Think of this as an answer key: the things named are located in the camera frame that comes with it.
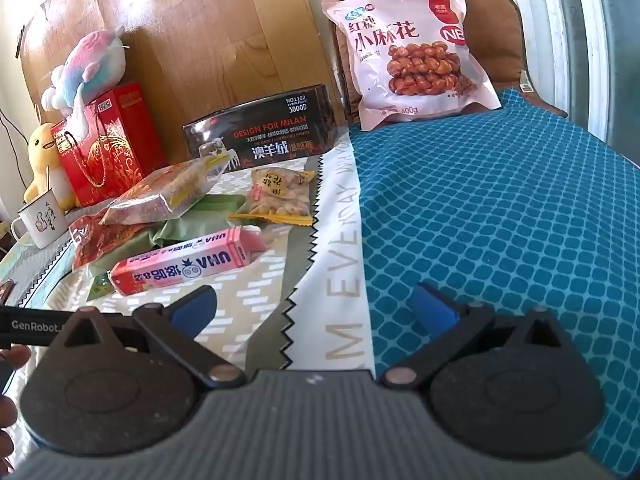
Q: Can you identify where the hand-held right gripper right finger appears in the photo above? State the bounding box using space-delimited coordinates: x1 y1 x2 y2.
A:
379 282 576 390

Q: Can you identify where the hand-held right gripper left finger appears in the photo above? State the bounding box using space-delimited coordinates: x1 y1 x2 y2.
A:
52 285 247 390

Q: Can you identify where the pink candy box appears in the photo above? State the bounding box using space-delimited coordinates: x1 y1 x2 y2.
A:
109 226 251 297

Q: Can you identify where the pale green packet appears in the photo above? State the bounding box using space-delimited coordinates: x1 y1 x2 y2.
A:
150 192 251 251

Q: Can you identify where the red snack packet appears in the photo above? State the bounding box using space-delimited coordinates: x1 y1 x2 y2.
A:
69 214 151 273

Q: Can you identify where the clear snack packet yellow strip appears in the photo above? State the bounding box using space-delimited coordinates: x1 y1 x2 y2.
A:
98 154 238 226

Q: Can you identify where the yellow edged peanut packet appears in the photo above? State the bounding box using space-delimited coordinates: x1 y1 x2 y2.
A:
227 167 316 227

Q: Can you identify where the black cardboard box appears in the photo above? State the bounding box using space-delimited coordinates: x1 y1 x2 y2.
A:
182 84 336 175

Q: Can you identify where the person's left hand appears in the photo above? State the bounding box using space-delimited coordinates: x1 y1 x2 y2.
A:
0 346 33 466

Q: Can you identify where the mint quilt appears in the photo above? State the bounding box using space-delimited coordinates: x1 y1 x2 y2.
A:
0 205 101 311

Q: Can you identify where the small green packet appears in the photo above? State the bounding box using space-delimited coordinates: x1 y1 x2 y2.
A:
89 272 117 303

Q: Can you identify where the small pink packet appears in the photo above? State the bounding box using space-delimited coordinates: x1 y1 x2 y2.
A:
240 225 265 252

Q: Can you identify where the white enamel mug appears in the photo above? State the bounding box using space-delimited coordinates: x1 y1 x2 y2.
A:
10 199 68 249

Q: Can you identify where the white zigzag printed cloth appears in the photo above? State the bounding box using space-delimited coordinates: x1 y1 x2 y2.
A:
10 125 376 461

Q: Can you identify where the teal patterned blanket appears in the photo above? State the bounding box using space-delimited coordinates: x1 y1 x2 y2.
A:
347 87 640 477

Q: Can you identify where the yellow duck plush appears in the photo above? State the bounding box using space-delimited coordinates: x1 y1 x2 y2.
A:
22 122 76 211

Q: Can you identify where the red gift box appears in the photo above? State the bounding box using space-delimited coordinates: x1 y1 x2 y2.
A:
50 81 168 208

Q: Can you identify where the large pink snack bag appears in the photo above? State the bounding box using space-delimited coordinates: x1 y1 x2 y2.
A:
321 0 502 132

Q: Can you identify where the pastel plush toy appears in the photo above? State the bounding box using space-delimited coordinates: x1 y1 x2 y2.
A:
41 25 132 113

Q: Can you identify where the wooden headboard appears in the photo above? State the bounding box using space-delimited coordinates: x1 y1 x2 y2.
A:
17 0 346 171

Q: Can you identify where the brown chair cushion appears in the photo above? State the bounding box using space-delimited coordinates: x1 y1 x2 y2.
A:
332 0 568 126

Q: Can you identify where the white framed glass door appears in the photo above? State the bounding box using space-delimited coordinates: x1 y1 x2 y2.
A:
510 0 640 171

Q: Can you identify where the black cable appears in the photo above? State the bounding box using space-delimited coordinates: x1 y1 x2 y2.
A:
0 107 26 196

